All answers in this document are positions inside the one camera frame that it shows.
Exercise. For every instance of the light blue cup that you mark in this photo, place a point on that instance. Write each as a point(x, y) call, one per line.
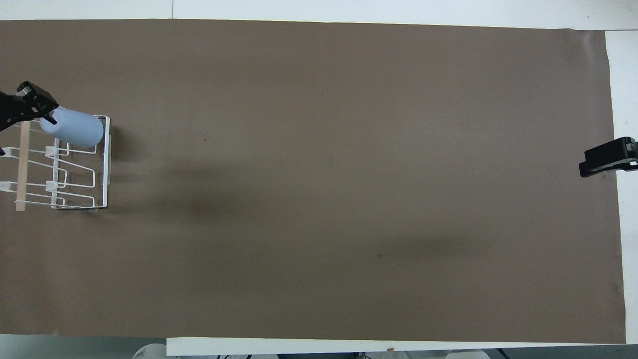
point(75, 128)

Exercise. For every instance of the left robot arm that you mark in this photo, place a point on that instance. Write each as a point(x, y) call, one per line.
point(149, 352)

